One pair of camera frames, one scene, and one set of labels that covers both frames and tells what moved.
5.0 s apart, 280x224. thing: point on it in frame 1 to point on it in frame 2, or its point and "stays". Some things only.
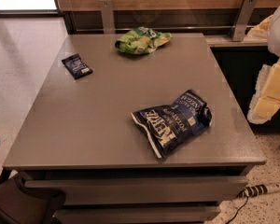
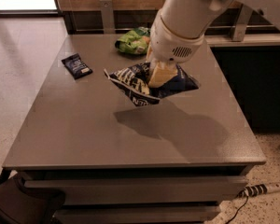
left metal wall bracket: x=107 y=16 stays
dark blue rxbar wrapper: x=77 y=68 stays
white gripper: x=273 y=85 to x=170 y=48
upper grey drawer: x=146 y=190 stays
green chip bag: x=142 y=40 stays
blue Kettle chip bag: x=166 y=128 to x=133 y=81
